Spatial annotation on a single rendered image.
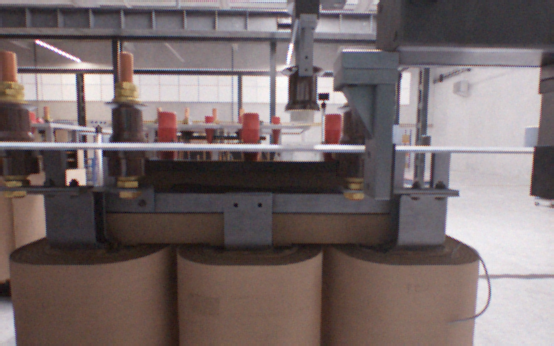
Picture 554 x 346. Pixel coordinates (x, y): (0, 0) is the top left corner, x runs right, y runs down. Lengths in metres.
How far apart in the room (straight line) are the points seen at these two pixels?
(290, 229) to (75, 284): 0.55
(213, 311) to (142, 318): 0.21
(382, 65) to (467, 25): 0.06
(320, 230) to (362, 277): 0.17
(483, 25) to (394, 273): 0.63
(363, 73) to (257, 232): 0.56
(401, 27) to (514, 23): 0.07
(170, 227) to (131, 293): 0.19
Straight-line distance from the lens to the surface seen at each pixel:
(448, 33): 0.22
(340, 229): 0.84
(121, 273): 0.82
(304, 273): 0.74
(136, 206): 0.82
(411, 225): 0.79
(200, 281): 0.75
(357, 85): 0.21
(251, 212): 0.70
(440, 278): 0.83
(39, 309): 0.94
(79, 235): 0.86
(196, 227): 0.84
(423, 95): 10.42
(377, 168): 0.21
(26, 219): 3.10
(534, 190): 0.30
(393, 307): 0.81
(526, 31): 0.25
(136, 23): 10.07
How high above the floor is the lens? 1.35
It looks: 5 degrees down
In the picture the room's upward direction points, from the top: 1 degrees clockwise
